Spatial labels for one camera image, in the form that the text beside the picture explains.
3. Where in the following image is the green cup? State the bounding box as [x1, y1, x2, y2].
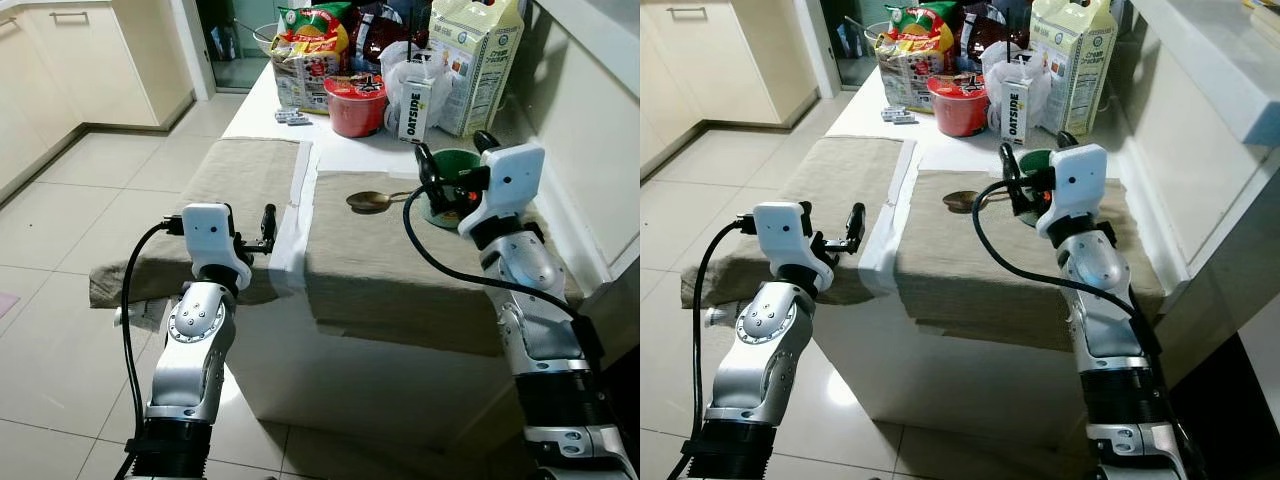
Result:
[420, 150, 488, 229]
[1015, 150, 1059, 227]

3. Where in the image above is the brass metal spoon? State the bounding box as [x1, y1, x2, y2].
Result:
[943, 189, 1005, 213]
[346, 190, 419, 213]

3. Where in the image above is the small white Oatside carton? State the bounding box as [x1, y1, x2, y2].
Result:
[398, 62, 437, 146]
[1000, 62, 1034, 146]

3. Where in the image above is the red instant noodle cup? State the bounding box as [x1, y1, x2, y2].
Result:
[323, 73, 389, 139]
[927, 73, 991, 138]

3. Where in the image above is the white plastic bag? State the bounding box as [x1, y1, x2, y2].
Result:
[380, 40, 453, 111]
[980, 40, 1053, 111]

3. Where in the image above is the large beige cloth mat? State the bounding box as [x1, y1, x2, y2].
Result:
[303, 170, 587, 358]
[893, 170, 1169, 354]

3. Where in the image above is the dark red snack bag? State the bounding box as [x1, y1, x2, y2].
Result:
[955, 0, 1031, 74]
[350, 0, 433, 77]

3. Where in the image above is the white counter ledge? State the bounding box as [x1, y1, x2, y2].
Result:
[1130, 0, 1280, 147]
[530, 0, 641, 73]

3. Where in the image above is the colourful snack bag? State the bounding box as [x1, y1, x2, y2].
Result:
[272, 0, 353, 113]
[875, 0, 956, 111]

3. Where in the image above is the beige kitchen cabinet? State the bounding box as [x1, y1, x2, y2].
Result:
[0, 0, 197, 207]
[640, 0, 819, 183]

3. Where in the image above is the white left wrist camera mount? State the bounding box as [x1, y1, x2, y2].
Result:
[752, 202, 837, 293]
[182, 203, 254, 291]

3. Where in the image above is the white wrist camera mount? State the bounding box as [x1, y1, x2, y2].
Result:
[1035, 145, 1109, 238]
[458, 145, 547, 238]
[182, 203, 254, 291]
[752, 202, 837, 293]

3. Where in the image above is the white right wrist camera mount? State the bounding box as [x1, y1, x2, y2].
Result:
[458, 145, 547, 238]
[1035, 145, 1109, 238]

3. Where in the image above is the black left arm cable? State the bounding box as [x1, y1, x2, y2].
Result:
[118, 217, 187, 480]
[668, 215, 759, 480]

